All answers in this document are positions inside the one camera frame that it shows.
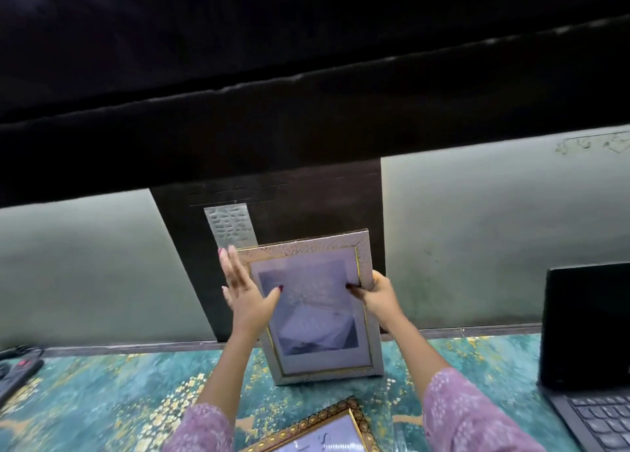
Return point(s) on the dark wooden support panel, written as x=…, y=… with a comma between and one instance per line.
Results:
x=275, y=220

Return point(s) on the person's left forearm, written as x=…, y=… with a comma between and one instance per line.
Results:
x=222, y=373

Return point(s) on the teal gold patterned table cover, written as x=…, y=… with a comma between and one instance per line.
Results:
x=123, y=402

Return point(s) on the dark wooden shelf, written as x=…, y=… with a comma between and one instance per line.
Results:
x=295, y=97

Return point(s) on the silver textured tape strip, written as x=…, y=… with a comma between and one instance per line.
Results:
x=229, y=228

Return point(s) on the black laptop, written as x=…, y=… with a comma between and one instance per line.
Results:
x=585, y=348

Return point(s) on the ornate brown gold picture frame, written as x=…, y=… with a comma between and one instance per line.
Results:
x=320, y=429

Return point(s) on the person's left hand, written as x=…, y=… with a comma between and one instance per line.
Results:
x=246, y=303

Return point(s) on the white gold-trimmed picture frame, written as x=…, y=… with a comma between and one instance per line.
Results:
x=320, y=314

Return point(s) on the person's right forearm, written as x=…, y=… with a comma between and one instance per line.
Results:
x=443, y=387

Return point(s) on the person's right hand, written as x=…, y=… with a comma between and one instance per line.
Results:
x=377, y=300

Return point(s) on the person's right thumb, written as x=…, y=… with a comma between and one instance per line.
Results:
x=356, y=290

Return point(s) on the black power strip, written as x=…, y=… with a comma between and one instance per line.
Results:
x=14, y=370

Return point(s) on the person's left thumb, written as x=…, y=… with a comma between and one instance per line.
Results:
x=273, y=296

